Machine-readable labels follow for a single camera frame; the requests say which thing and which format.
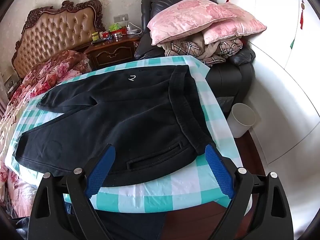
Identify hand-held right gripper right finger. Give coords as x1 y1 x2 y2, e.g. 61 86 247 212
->
204 142 295 240

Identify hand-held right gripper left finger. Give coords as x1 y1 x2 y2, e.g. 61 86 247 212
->
27 144 117 240

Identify black pants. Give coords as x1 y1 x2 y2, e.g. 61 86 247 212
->
15 64 215 188

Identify teal checkered tablecloth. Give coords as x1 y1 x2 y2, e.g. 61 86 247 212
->
5 55 253 217

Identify white waste bin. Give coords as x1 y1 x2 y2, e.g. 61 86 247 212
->
229 103 257 138

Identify black leather armchair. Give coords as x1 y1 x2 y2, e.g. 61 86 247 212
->
134 0 256 120

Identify white wardrobe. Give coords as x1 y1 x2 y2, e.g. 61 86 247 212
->
246 0 320 170

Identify red floral bedspread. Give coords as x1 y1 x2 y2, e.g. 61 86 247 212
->
0 50 91 222

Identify dark wooden nightstand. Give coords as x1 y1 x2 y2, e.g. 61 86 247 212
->
84 34 142 72

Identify beige plaid blanket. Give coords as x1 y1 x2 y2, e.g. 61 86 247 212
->
157 34 243 67

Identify small pink floral pillow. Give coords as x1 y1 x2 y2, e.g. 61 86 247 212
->
203 2 267 44

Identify white power strip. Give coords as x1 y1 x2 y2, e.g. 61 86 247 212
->
126 22 142 35

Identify tufted leather headboard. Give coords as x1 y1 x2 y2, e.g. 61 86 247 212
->
11 0 107 80

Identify large pink floral pillow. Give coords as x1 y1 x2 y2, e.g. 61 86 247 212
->
147 0 238 46

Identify red tassel ornament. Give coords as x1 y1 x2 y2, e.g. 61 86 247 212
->
299 0 306 30

